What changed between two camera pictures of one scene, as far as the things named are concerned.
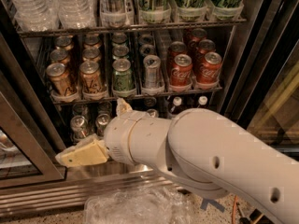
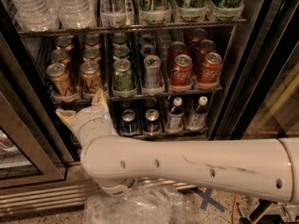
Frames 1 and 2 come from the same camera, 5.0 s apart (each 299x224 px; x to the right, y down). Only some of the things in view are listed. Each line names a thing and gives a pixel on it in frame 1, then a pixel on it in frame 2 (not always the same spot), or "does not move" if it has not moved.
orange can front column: [91, 78] does not move
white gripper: [119, 138] to [89, 117]
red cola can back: [198, 34] does not move
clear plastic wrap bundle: [140, 205] does not move
